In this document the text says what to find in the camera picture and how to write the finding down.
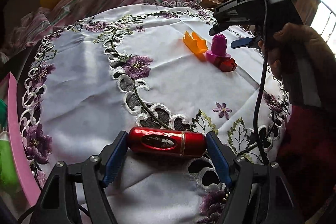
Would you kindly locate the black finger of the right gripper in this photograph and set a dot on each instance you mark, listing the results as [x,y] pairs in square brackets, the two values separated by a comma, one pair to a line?
[220,27]

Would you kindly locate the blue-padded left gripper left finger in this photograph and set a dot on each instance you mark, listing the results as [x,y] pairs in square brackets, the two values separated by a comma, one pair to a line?
[58,203]

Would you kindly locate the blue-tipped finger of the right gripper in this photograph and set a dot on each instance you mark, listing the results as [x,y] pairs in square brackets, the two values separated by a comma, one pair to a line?
[246,42]

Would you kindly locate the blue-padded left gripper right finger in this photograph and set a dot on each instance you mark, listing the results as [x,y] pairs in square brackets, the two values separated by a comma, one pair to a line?
[258,193]

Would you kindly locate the magenta plastic toy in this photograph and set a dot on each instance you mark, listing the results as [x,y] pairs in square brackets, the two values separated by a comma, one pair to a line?
[218,48]

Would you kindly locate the orange plastic crown toy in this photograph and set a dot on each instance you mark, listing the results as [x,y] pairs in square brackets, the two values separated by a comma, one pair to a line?
[195,43]

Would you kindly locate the red plastic block toy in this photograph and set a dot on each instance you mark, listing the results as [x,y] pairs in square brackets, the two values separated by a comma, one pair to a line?
[225,64]

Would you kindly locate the red glossy cylinder case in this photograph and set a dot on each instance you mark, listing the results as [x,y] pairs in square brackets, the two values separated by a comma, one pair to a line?
[166,142]

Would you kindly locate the person's right hand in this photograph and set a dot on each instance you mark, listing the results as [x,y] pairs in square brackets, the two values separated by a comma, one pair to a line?
[295,41]

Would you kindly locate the pink storage tray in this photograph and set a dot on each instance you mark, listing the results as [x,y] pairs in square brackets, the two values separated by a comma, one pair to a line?
[25,176]

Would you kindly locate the green plastic bottle toy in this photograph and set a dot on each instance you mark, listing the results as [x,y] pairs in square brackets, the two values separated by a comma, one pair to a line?
[9,179]

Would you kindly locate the green plastic cup toy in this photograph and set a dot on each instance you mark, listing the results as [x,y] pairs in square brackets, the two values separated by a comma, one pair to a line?
[3,113]

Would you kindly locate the white embroidered floral tablecloth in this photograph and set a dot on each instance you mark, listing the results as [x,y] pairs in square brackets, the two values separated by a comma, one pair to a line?
[128,67]

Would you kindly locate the striped pink bed sheet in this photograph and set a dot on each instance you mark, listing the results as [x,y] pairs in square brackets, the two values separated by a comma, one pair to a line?
[43,21]

